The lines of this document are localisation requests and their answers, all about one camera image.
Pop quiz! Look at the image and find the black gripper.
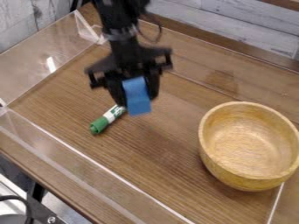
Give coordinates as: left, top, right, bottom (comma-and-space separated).
84, 37, 174, 107

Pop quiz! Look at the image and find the blue foam block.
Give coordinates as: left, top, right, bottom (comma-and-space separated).
123, 77, 151, 116

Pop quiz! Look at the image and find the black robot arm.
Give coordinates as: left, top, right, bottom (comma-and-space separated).
84, 0, 174, 107

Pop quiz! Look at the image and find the brown wooden bowl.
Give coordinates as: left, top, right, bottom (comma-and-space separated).
198, 101, 299, 192

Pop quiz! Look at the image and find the green white dry-erase marker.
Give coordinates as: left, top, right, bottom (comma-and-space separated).
90, 105, 127, 135

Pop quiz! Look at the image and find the clear acrylic tray wall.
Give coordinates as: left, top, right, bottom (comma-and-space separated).
0, 7, 299, 224

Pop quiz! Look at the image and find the black metal table bracket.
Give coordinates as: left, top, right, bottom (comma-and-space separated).
27, 183, 66, 224

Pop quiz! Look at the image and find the black cable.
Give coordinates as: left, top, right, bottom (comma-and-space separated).
0, 194, 33, 224

